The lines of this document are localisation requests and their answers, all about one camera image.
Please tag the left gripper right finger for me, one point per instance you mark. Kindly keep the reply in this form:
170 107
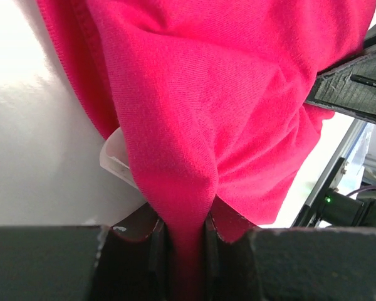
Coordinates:
245 262

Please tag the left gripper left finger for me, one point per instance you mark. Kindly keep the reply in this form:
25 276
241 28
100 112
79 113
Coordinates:
122 262

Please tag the pink t shirt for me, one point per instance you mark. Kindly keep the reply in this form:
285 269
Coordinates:
210 97

